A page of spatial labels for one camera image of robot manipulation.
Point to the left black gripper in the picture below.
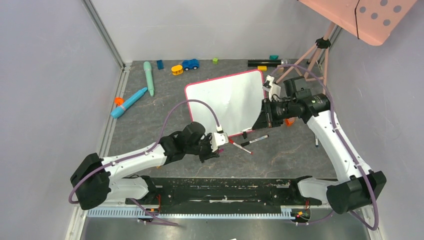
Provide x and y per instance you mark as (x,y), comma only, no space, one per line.
(210,154)

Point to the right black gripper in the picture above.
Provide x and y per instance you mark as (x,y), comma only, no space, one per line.
(267,114)

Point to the pink framed whiteboard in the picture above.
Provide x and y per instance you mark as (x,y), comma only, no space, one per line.
(236,99)

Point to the blue whiteboard marker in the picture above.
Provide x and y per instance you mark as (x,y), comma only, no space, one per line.
(316,140)

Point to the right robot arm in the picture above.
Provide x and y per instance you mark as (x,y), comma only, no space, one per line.
(357,185)

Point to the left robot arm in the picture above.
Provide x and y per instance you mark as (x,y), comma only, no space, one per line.
(100,179)

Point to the red whiteboard marker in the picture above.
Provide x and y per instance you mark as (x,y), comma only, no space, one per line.
(239,146)

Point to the orange semicircle toy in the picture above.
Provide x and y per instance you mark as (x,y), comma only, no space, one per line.
(289,121)

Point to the black rainbow marker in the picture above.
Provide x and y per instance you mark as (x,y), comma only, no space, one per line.
(254,140)

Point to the yellow oval toy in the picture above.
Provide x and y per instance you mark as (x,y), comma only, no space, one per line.
(177,69)

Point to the blue toy car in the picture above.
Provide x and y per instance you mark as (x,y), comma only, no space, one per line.
(190,64)

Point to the pink tripod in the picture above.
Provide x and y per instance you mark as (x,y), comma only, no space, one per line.
(315,51)

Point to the blue toy crayon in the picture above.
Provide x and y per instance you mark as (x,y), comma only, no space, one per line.
(119,110)

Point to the dark blue block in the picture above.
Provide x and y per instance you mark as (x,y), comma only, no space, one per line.
(160,64)

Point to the orange small toy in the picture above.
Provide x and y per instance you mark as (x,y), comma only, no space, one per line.
(119,101)

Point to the mint green toy stick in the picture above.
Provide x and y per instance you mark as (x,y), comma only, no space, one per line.
(147,67)

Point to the pink perforated panel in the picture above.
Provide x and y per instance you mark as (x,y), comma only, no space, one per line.
(371,21)

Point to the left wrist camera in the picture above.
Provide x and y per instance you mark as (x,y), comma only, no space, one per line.
(219,138)

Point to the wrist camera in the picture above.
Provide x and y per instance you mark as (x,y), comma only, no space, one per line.
(273,90)
(219,138)

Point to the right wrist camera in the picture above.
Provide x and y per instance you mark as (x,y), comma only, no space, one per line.
(273,90)

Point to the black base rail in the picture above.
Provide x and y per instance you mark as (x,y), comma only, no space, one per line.
(183,195)

